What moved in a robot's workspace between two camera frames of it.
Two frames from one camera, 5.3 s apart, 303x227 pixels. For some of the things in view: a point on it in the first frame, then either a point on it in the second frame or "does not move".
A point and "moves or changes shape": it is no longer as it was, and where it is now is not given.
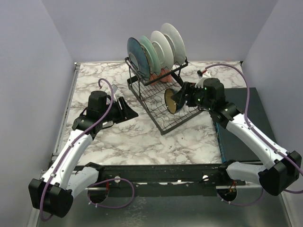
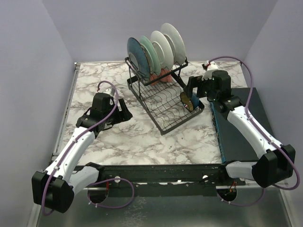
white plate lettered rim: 163,49 does not move
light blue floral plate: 154,63 does not move
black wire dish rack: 163,95 does not move
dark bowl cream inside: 172,106 moves or changes shape
